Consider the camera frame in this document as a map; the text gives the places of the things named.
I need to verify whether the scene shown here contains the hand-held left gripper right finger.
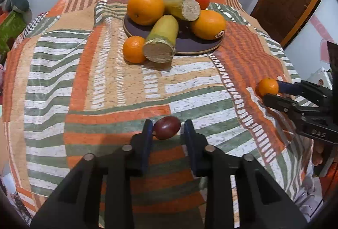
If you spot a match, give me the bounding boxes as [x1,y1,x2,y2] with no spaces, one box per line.
[184,119,308,229]

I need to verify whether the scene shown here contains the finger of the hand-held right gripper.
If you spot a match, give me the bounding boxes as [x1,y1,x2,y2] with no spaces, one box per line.
[263,94,328,119]
[277,80,332,103]

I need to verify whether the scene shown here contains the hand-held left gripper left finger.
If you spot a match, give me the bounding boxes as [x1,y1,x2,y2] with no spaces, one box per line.
[30,119,154,229]

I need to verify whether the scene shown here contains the small mandarin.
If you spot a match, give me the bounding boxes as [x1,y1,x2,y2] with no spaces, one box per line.
[256,78,279,98]
[123,36,147,64]

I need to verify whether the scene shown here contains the dark red plum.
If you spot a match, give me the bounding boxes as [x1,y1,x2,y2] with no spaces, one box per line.
[153,116,181,140]

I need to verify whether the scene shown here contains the purple round plate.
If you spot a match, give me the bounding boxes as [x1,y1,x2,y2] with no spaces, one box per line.
[123,11,225,55]

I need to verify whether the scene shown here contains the large orange with sticker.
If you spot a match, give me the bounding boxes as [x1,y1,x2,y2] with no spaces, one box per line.
[191,10,227,40]

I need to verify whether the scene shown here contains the yellow-green sugarcane piece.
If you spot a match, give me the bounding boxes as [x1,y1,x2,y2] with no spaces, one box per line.
[162,0,201,21]

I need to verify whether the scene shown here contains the large plain orange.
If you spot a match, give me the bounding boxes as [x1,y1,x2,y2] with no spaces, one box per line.
[127,0,165,26]

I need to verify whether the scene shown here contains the person's right hand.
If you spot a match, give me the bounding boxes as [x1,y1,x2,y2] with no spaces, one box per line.
[312,139,329,169]

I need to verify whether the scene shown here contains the white heart-printed wardrobe door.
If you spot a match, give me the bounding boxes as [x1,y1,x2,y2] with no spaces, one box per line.
[284,0,338,87]

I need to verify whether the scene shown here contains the striped patchwork blanket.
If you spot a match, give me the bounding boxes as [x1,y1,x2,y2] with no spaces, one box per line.
[0,0,317,229]

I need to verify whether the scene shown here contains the green storage box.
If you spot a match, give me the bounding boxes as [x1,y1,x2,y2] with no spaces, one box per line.
[0,11,27,60]

